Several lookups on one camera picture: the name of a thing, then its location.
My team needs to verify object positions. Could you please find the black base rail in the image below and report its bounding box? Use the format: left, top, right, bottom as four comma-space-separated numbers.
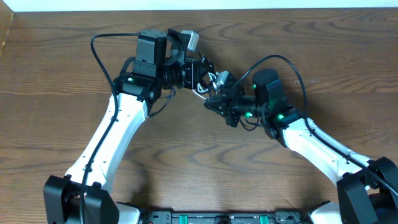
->
114, 203, 312, 224

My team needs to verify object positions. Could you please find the black and white USB cable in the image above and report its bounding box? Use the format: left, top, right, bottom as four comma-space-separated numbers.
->
191, 72, 220, 101

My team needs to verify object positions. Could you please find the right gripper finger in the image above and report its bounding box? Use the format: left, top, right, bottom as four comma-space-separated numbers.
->
208, 91, 228, 103
204, 99, 230, 119

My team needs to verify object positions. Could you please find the cardboard panel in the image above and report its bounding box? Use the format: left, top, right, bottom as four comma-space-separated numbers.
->
0, 0, 14, 54

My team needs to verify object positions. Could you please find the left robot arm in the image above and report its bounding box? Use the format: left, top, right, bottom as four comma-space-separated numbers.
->
43, 29, 211, 223

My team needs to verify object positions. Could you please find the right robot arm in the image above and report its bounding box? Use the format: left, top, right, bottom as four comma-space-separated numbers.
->
204, 69, 397, 223

